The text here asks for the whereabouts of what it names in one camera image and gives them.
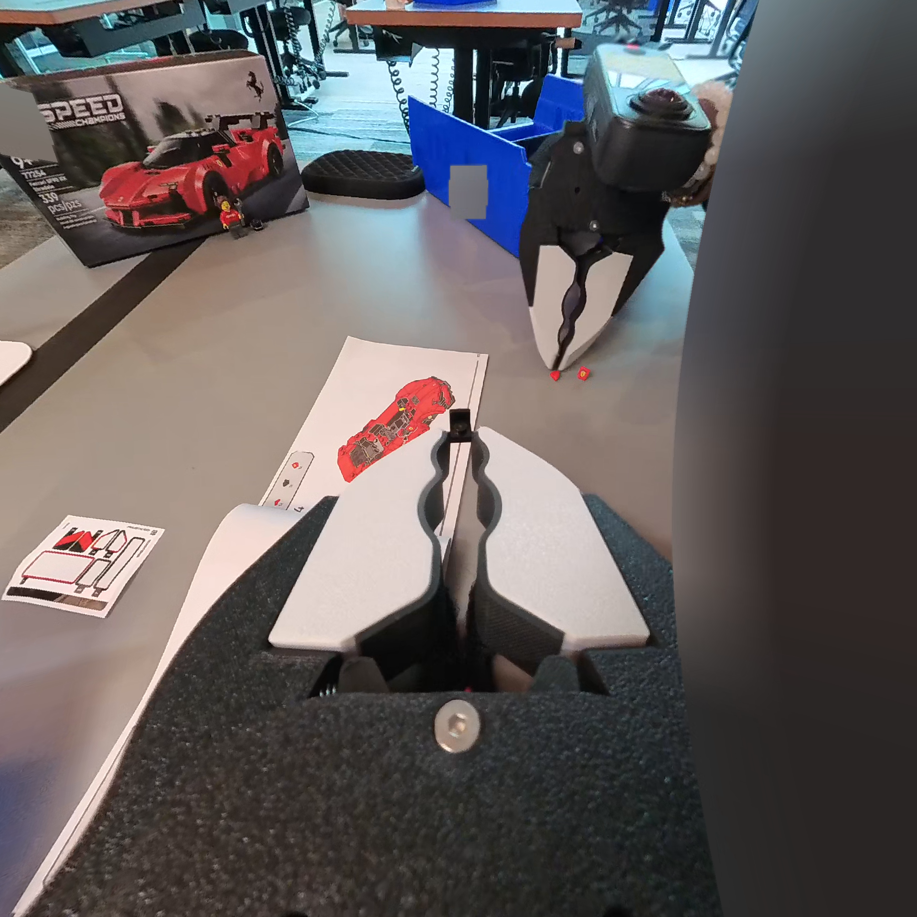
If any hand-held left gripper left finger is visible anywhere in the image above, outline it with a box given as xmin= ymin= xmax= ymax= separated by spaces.
xmin=268 ymin=428 xmax=452 ymax=658

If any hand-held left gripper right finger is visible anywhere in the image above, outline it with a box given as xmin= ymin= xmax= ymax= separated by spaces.
xmin=475 ymin=426 xmax=653 ymax=658

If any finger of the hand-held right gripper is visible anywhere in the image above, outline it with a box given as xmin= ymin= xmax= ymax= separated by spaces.
xmin=561 ymin=249 xmax=636 ymax=364
xmin=527 ymin=242 xmax=579 ymax=368

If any blue plastic bin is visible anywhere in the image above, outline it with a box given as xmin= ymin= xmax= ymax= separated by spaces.
xmin=408 ymin=72 xmax=596 ymax=259

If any lego instruction booklet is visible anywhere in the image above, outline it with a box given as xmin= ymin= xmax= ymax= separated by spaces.
xmin=0 ymin=335 xmax=490 ymax=917

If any lego sticker sheet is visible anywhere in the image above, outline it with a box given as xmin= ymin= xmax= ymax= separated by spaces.
xmin=2 ymin=514 xmax=166 ymax=618

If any lego set box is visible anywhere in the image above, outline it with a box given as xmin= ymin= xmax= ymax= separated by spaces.
xmin=0 ymin=50 xmax=310 ymax=268

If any person's right hand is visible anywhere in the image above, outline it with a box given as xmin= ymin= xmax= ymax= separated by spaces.
xmin=662 ymin=79 xmax=735 ymax=209

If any wood edged desk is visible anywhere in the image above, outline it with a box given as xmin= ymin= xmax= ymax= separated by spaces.
xmin=0 ymin=0 xmax=180 ymax=58
xmin=344 ymin=0 xmax=583 ymax=130

